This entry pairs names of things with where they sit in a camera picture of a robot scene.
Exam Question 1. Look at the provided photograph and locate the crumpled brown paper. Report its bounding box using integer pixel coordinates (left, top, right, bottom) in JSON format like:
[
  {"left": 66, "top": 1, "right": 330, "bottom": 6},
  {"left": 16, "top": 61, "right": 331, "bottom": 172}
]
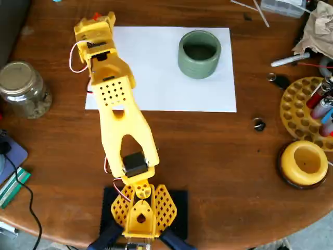
[{"left": 291, "top": 1, "right": 333, "bottom": 60}]

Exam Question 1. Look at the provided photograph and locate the glass jar with gold lid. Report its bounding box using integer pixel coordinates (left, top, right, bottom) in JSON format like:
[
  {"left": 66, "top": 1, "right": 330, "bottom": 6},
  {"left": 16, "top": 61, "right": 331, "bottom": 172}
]
[{"left": 0, "top": 61, "right": 53, "bottom": 120}]

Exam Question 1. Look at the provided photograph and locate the yellow round holed tray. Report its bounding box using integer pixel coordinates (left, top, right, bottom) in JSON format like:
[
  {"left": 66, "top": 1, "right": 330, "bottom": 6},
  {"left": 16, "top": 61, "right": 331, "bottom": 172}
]
[{"left": 280, "top": 77, "right": 333, "bottom": 152}]

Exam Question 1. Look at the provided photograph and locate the blue lighter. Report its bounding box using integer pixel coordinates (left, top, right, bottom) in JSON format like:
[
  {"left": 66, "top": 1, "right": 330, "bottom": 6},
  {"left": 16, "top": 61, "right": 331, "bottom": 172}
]
[{"left": 321, "top": 107, "right": 333, "bottom": 125}]

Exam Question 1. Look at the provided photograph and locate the small black metal nut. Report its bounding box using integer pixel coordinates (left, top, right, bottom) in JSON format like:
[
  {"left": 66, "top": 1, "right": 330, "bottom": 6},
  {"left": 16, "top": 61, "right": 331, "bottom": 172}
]
[{"left": 253, "top": 117, "right": 267, "bottom": 132}]

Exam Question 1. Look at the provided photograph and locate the grey metal hook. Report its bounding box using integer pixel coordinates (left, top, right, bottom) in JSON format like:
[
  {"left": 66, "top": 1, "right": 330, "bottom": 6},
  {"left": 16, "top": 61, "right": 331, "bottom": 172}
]
[{"left": 319, "top": 56, "right": 333, "bottom": 78}]

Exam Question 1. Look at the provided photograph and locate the white paper sheet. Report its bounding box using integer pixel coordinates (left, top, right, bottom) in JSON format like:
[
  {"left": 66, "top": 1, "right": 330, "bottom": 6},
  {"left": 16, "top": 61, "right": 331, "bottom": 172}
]
[{"left": 85, "top": 26, "right": 238, "bottom": 113}]

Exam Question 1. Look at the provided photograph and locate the yellow ring-shaped bowl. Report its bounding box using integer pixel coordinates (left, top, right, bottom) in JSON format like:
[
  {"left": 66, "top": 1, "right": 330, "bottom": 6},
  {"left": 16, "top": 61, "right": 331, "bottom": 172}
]
[{"left": 280, "top": 140, "right": 329, "bottom": 186}]

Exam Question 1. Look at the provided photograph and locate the white flat object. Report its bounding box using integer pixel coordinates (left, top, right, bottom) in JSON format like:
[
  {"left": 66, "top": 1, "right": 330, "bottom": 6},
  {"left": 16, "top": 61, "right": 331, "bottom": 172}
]
[{"left": 0, "top": 221, "right": 20, "bottom": 238}]

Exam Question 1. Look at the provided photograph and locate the blue clamp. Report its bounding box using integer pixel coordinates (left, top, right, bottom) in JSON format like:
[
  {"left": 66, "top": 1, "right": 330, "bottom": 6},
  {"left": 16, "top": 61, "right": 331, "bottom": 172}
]
[
  {"left": 159, "top": 226, "right": 196, "bottom": 250},
  {"left": 87, "top": 224, "right": 124, "bottom": 250}
]

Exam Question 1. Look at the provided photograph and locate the black key fob with ring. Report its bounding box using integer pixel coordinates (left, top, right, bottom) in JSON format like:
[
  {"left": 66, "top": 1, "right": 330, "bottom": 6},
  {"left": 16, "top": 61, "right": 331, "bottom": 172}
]
[{"left": 267, "top": 72, "right": 291, "bottom": 91}]

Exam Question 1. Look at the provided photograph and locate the thin white stick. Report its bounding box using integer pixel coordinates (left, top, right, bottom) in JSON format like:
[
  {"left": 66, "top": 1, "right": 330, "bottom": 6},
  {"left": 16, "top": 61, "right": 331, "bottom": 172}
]
[
  {"left": 253, "top": 0, "right": 270, "bottom": 28},
  {"left": 229, "top": 0, "right": 260, "bottom": 11}
]

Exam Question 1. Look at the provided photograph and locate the green ribbed cup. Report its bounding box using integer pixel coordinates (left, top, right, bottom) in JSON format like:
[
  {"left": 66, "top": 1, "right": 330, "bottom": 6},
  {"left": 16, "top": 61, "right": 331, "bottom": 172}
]
[{"left": 177, "top": 30, "right": 222, "bottom": 80}]

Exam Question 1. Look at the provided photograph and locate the white red servo cable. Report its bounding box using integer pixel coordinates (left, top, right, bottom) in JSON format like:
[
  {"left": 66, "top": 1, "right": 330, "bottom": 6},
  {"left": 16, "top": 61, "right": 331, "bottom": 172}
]
[
  {"left": 103, "top": 155, "right": 131, "bottom": 204},
  {"left": 68, "top": 41, "right": 91, "bottom": 74}
]

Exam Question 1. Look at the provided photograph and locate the clear plastic box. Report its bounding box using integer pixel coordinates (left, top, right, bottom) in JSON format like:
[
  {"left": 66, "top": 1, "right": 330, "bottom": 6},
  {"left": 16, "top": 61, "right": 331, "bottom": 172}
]
[{"left": 260, "top": 0, "right": 308, "bottom": 19}]

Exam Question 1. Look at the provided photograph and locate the white marker pen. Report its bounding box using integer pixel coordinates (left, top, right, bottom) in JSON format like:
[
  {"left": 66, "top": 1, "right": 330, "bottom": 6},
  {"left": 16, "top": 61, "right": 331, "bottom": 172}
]
[{"left": 270, "top": 52, "right": 311, "bottom": 68}]

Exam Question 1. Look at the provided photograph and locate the pink red lighter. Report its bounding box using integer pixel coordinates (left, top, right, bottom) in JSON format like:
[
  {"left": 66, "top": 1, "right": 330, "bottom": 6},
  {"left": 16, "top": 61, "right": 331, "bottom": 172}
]
[{"left": 319, "top": 121, "right": 333, "bottom": 137}]

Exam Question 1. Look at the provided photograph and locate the green striped book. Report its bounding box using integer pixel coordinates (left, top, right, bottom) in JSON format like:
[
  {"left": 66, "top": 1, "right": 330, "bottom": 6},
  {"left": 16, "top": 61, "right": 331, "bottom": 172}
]
[{"left": 0, "top": 166, "right": 32, "bottom": 210}]

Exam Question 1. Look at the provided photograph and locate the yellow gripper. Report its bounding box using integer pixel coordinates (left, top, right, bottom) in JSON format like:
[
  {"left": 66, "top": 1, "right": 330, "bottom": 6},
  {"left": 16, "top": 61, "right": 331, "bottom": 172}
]
[{"left": 73, "top": 11, "right": 117, "bottom": 64}]

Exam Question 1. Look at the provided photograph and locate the thin red wire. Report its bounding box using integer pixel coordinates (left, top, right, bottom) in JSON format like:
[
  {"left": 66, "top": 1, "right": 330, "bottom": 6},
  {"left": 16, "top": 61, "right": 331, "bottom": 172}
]
[{"left": 297, "top": 61, "right": 333, "bottom": 69}]

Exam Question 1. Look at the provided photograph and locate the black base mat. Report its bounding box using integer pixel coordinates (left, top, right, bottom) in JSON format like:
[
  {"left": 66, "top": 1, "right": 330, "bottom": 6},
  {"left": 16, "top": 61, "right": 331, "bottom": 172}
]
[{"left": 99, "top": 185, "right": 189, "bottom": 241}]

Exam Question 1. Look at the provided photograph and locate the black cable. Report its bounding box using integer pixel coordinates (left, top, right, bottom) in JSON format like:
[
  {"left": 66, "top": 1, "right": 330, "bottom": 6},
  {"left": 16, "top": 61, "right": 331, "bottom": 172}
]
[{"left": 4, "top": 153, "right": 43, "bottom": 250}]

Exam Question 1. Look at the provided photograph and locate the purple notebook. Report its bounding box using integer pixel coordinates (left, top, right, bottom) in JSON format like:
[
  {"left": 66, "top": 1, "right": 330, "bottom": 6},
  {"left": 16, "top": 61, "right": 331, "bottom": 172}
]
[{"left": 0, "top": 135, "right": 29, "bottom": 185}]

